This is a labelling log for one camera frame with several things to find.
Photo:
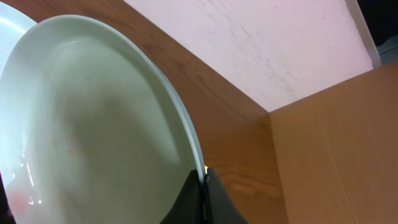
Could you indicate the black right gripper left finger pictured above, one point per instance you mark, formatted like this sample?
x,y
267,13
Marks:
x,y
187,208

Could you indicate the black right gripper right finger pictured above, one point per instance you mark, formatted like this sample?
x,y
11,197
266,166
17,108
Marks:
x,y
219,206

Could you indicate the pale green plate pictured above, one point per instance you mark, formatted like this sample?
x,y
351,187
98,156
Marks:
x,y
91,130

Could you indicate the light blue plate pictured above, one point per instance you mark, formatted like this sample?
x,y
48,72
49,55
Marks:
x,y
13,25

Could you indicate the brown cardboard box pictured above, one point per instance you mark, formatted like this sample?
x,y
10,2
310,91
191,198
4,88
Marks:
x,y
337,151

